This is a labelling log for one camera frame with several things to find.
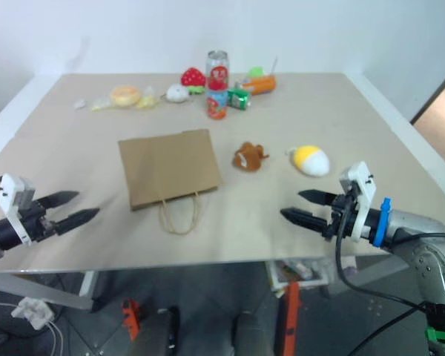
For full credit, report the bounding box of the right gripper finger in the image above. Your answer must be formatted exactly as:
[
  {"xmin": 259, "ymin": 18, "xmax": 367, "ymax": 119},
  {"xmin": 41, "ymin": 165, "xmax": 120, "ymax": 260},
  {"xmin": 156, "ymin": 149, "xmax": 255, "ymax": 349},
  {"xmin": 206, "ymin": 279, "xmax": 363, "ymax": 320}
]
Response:
[
  {"xmin": 297, "ymin": 188, "xmax": 339, "ymax": 208},
  {"xmin": 279, "ymin": 207, "xmax": 333, "ymax": 235}
]

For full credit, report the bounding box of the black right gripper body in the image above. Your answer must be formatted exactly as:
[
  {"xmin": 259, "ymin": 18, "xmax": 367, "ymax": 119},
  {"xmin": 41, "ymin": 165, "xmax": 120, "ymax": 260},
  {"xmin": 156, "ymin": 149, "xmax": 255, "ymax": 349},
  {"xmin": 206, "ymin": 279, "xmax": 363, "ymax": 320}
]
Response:
[{"xmin": 320, "ymin": 187, "xmax": 359, "ymax": 241}]

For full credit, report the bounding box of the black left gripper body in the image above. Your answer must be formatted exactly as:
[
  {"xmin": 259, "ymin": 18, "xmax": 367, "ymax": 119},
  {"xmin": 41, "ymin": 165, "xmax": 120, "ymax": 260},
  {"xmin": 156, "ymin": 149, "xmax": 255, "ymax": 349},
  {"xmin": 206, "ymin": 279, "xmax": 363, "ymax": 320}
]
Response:
[{"xmin": 18, "ymin": 200, "xmax": 59, "ymax": 243}]

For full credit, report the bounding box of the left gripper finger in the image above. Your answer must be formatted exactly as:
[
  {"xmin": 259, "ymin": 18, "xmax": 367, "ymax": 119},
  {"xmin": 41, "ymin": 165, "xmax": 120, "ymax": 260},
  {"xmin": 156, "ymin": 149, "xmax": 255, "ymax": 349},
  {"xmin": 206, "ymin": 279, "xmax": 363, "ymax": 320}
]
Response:
[
  {"xmin": 40, "ymin": 190, "xmax": 80, "ymax": 209},
  {"xmin": 53, "ymin": 208, "xmax": 101, "ymax": 237}
]

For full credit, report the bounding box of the brown paper bag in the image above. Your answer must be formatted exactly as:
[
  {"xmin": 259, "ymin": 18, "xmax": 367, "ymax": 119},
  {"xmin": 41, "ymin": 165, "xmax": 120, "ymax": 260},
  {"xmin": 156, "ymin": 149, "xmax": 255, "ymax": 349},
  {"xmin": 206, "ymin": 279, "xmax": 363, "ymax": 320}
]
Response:
[{"xmin": 117, "ymin": 128, "xmax": 224, "ymax": 236}]

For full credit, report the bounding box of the yellow white plush toy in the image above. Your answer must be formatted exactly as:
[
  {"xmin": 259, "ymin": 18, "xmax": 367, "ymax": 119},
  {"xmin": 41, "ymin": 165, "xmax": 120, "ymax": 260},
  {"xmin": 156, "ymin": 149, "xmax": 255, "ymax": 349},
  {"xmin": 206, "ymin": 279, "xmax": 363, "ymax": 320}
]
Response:
[{"xmin": 285, "ymin": 144, "xmax": 331, "ymax": 177}]

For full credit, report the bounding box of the white storage bin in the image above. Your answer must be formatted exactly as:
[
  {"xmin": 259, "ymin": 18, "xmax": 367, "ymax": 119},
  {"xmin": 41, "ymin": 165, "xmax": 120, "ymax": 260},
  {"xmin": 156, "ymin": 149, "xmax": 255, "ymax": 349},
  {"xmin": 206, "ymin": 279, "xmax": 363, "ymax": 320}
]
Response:
[{"xmin": 266, "ymin": 258, "xmax": 337, "ymax": 293}]

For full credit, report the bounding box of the brown plush toy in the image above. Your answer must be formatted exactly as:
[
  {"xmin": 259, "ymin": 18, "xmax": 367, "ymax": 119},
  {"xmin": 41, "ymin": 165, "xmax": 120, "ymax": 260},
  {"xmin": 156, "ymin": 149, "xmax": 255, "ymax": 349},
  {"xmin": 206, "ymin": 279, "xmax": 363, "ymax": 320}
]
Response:
[{"xmin": 232, "ymin": 141, "xmax": 271, "ymax": 173}]

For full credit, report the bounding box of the white power strip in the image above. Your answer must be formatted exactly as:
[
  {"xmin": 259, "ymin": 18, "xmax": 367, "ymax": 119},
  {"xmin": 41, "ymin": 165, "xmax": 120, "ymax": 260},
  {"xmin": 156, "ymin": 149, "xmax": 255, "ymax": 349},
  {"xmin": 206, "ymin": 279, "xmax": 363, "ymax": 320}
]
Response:
[{"xmin": 10, "ymin": 296, "xmax": 56, "ymax": 330}]

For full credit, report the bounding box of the orange metal stand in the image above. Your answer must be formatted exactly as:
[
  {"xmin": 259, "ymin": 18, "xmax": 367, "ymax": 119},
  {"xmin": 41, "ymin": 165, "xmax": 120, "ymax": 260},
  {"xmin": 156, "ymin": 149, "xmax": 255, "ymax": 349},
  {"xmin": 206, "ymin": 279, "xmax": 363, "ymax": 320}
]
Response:
[{"xmin": 276, "ymin": 283, "xmax": 303, "ymax": 356}]

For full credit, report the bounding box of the yellow plastic wrapped snack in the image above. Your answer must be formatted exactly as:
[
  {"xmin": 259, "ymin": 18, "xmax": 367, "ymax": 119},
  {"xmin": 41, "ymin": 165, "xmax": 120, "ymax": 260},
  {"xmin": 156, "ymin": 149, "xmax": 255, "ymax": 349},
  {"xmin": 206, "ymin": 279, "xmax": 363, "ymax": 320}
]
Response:
[
  {"xmin": 90, "ymin": 95, "xmax": 113, "ymax": 112},
  {"xmin": 133, "ymin": 86, "xmax": 161, "ymax": 111}
]

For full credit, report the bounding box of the orange clamp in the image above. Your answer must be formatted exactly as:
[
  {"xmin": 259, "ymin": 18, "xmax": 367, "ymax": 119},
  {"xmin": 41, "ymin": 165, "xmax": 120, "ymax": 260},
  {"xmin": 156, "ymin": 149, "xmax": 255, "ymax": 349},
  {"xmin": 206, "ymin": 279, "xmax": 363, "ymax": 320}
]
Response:
[{"xmin": 120, "ymin": 297, "xmax": 141, "ymax": 343}]

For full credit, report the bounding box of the green drink carton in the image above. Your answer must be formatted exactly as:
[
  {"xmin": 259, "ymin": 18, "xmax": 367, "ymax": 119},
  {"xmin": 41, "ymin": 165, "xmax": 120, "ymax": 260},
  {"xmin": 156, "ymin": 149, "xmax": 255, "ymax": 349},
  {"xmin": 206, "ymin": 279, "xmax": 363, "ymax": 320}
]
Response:
[{"xmin": 227, "ymin": 88, "xmax": 252, "ymax": 111}]

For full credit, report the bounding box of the orange carrot toy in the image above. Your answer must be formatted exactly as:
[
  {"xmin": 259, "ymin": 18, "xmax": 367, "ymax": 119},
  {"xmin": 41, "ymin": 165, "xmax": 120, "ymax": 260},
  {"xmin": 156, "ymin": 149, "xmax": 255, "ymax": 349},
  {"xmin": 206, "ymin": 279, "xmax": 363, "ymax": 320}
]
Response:
[{"xmin": 238, "ymin": 65, "xmax": 278, "ymax": 96}]

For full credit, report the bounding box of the dark rounded shape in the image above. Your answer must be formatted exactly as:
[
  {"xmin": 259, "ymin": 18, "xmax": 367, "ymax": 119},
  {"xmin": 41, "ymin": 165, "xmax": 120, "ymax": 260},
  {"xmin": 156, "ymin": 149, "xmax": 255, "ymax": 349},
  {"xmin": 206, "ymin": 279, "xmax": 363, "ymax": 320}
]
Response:
[
  {"xmin": 154, "ymin": 305, "xmax": 182, "ymax": 356},
  {"xmin": 232, "ymin": 310, "xmax": 272, "ymax": 356}
]

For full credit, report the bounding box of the red blue drink can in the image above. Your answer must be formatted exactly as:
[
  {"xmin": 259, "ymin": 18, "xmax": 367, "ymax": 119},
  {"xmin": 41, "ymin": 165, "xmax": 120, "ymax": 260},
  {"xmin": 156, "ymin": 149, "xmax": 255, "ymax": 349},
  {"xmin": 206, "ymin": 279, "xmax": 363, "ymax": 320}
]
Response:
[{"xmin": 205, "ymin": 88, "xmax": 229, "ymax": 121}]

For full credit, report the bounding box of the white round toy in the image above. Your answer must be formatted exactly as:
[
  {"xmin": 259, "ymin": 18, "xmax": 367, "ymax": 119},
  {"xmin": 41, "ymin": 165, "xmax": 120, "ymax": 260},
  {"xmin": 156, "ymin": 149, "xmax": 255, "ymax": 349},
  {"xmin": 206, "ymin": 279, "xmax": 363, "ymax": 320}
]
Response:
[{"xmin": 165, "ymin": 83, "xmax": 190, "ymax": 103}]

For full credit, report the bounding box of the green clip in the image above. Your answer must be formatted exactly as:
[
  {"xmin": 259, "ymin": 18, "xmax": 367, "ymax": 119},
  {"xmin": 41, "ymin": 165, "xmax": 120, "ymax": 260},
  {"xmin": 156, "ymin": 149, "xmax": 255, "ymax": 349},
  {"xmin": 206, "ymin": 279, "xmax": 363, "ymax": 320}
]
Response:
[{"xmin": 424, "ymin": 325, "xmax": 445, "ymax": 345}]

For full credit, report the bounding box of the tall red white can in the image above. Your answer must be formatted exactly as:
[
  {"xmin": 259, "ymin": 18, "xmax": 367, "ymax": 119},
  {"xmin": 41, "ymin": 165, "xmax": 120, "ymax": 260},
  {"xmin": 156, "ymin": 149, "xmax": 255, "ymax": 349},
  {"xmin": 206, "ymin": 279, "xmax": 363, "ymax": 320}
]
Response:
[{"xmin": 206, "ymin": 50, "xmax": 231, "ymax": 92}]

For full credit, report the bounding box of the red strawberry toy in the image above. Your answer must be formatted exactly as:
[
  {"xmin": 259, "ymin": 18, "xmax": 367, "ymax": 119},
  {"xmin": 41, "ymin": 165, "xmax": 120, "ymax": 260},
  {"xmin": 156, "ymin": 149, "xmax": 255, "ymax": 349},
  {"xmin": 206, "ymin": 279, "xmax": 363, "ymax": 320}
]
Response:
[{"xmin": 179, "ymin": 66, "xmax": 208, "ymax": 96}]

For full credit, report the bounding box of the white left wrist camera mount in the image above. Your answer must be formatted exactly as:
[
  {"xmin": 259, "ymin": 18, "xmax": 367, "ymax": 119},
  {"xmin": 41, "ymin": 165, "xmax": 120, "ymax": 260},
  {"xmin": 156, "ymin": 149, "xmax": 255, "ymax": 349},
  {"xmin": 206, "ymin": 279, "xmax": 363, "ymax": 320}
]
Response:
[{"xmin": 0, "ymin": 173, "xmax": 36, "ymax": 246}]

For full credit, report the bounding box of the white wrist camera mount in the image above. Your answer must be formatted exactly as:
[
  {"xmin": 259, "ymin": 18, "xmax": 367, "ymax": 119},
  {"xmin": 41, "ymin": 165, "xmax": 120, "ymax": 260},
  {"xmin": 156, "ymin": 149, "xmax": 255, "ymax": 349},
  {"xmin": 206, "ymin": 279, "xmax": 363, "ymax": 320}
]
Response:
[
  {"xmin": 338, "ymin": 160, "xmax": 378, "ymax": 243},
  {"xmin": 0, "ymin": 173, "xmax": 36, "ymax": 246}
]

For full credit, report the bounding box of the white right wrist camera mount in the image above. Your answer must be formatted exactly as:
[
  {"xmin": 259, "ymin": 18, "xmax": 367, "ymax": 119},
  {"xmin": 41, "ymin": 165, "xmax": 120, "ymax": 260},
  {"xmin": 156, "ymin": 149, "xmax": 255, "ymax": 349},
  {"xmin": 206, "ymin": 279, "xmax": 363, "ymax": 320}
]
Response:
[{"xmin": 338, "ymin": 160, "xmax": 378, "ymax": 243}]

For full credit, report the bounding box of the blue clamp ring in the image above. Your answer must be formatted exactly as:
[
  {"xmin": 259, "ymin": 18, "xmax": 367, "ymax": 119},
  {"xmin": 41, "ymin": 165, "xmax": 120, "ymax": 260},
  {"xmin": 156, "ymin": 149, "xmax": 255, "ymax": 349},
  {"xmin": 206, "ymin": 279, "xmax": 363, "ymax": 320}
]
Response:
[{"xmin": 372, "ymin": 197, "xmax": 394, "ymax": 246}]

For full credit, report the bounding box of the white table leg frame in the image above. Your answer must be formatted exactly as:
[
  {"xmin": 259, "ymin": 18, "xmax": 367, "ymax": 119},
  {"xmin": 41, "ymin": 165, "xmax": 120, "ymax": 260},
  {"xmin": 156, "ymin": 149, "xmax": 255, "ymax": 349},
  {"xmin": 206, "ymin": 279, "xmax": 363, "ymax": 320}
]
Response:
[{"xmin": 0, "ymin": 270, "xmax": 97, "ymax": 312}]

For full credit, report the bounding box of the white floor cable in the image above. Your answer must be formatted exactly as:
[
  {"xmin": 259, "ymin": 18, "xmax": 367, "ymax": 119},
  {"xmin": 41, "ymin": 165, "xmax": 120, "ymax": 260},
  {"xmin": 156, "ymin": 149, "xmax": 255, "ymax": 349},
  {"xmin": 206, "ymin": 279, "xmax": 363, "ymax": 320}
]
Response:
[{"xmin": 45, "ymin": 321, "xmax": 67, "ymax": 356}]

